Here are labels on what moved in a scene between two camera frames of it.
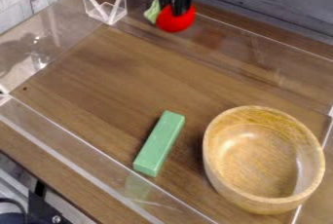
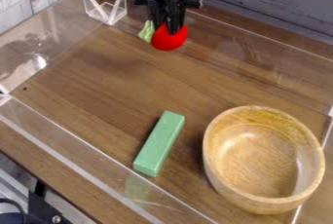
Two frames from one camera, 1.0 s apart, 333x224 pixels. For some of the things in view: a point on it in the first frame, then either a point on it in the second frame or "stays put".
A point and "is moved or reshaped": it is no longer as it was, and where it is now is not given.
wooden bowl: (264, 161) stays put
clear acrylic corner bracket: (106, 12) stays put
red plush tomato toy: (172, 22) is moved or reshaped
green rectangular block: (160, 143) stays put
